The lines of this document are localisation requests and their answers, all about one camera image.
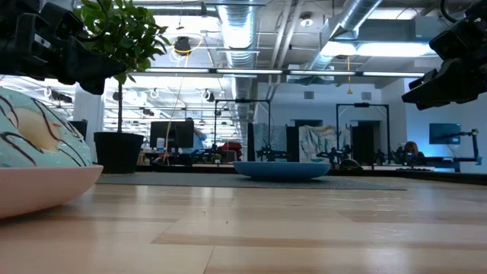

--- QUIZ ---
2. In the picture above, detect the black rounded chair back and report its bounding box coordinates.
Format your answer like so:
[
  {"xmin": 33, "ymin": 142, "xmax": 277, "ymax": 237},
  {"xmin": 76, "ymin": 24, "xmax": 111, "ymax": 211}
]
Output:
[{"xmin": 339, "ymin": 158, "xmax": 363, "ymax": 170}]

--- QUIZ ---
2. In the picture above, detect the red chair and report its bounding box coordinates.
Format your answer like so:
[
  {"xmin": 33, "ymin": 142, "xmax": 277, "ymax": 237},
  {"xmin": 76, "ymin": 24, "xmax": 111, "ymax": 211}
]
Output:
[{"xmin": 220, "ymin": 141, "xmax": 244, "ymax": 161}]

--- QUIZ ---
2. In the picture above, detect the black plant pot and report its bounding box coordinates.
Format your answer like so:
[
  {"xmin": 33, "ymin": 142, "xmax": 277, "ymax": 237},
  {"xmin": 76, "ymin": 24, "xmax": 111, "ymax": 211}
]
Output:
[{"xmin": 93, "ymin": 131, "xmax": 146, "ymax": 174}]

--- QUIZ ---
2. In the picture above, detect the long ceiling light strip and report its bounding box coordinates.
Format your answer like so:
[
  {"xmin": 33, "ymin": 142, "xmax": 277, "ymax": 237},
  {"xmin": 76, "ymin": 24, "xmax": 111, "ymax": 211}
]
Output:
[{"xmin": 146, "ymin": 67, "xmax": 425, "ymax": 78}]

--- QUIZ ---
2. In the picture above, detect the blue wall screen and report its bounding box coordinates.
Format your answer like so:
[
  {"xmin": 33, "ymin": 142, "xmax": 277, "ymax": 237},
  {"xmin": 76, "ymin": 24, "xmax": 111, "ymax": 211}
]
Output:
[{"xmin": 428, "ymin": 123, "xmax": 462, "ymax": 145}]

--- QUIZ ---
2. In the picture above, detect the black station frame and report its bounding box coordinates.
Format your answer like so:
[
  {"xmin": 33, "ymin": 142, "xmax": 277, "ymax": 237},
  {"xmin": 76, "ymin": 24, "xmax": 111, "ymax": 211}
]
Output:
[
  {"xmin": 336, "ymin": 102, "xmax": 391, "ymax": 164},
  {"xmin": 214, "ymin": 98, "xmax": 272, "ymax": 161}
]

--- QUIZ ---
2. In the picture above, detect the pink plate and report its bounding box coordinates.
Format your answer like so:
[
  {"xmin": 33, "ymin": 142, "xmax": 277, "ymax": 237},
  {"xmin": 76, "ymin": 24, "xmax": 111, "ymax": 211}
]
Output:
[{"xmin": 0, "ymin": 164, "xmax": 104, "ymax": 220}]

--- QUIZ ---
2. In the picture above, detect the silver ventilation duct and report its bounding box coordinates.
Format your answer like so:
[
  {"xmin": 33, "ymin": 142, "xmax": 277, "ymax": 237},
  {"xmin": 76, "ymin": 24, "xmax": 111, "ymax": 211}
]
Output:
[
  {"xmin": 304, "ymin": 0, "xmax": 384, "ymax": 73},
  {"xmin": 216, "ymin": 0, "xmax": 260, "ymax": 106}
]

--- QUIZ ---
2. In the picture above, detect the yellow hanging cable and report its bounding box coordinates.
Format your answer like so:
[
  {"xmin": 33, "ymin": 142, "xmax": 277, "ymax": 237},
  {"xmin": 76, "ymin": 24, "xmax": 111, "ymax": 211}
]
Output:
[{"xmin": 164, "ymin": 33, "xmax": 205, "ymax": 165}]

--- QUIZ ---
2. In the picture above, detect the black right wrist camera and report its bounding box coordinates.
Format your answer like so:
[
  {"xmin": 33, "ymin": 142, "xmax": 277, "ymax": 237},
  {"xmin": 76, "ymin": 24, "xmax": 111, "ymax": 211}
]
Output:
[{"xmin": 428, "ymin": 14, "xmax": 487, "ymax": 62}]

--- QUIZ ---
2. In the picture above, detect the blue round plate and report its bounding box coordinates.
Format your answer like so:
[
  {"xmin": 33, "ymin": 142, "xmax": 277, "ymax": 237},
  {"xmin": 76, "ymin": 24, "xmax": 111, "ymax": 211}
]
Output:
[{"xmin": 232, "ymin": 161, "xmax": 333, "ymax": 182}]

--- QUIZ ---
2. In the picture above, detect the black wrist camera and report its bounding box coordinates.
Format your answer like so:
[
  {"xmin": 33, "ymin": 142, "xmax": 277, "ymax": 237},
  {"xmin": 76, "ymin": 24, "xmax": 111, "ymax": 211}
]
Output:
[
  {"xmin": 13, "ymin": 2, "xmax": 84, "ymax": 49},
  {"xmin": 428, "ymin": 14, "xmax": 487, "ymax": 62}
]

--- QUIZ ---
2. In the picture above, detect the marbled partition panel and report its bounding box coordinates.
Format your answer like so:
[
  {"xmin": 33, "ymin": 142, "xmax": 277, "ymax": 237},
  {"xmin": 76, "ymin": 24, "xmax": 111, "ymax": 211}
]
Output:
[
  {"xmin": 253, "ymin": 123, "xmax": 290, "ymax": 163},
  {"xmin": 298, "ymin": 125, "xmax": 353, "ymax": 163}
]

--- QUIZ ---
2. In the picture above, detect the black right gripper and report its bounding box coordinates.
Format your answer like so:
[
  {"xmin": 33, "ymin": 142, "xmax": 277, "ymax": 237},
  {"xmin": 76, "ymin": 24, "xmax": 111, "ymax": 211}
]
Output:
[{"xmin": 401, "ymin": 46, "xmax": 487, "ymax": 112}]

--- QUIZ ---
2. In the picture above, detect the large mint donut black drizzle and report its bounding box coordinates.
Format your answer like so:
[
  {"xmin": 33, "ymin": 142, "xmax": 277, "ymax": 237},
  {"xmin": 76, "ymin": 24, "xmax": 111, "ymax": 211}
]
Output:
[{"xmin": 0, "ymin": 86, "xmax": 94, "ymax": 168}]

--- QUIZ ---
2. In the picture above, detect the large leafy green plant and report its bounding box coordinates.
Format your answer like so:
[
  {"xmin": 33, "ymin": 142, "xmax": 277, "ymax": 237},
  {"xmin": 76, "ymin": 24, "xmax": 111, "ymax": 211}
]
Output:
[{"xmin": 72, "ymin": 0, "xmax": 172, "ymax": 134}]

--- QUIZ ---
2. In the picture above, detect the grey woven placemat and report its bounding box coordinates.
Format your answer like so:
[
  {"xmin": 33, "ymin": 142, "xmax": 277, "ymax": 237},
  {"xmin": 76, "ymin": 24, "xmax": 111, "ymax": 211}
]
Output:
[{"xmin": 95, "ymin": 171, "xmax": 407, "ymax": 192}]

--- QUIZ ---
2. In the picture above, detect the black computer monitor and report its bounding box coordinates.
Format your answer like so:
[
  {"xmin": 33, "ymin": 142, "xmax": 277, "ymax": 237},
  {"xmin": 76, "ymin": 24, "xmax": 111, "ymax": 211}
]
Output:
[{"xmin": 149, "ymin": 120, "xmax": 195, "ymax": 149}]

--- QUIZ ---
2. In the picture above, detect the person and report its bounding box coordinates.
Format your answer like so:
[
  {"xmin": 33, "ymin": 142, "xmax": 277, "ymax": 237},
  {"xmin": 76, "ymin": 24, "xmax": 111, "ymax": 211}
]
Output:
[
  {"xmin": 403, "ymin": 140, "xmax": 425, "ymax": 159},
  {"xmin": 182, "ymin": 116, "xmax": 208, "ymax": 155}
]

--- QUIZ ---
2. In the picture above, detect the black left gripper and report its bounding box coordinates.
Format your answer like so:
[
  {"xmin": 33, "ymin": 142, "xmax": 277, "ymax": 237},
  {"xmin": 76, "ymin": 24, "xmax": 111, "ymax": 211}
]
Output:
[{"xmin": 0, "ymin": 35, "xmax": 129, "ymax": 96}]

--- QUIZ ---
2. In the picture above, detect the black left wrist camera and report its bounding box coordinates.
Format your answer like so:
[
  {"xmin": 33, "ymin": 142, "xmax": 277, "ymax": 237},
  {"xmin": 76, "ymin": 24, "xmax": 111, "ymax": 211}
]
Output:
[{"xmin": 13, "ymin": 2, "xmax": 84, "ymax": 49}]

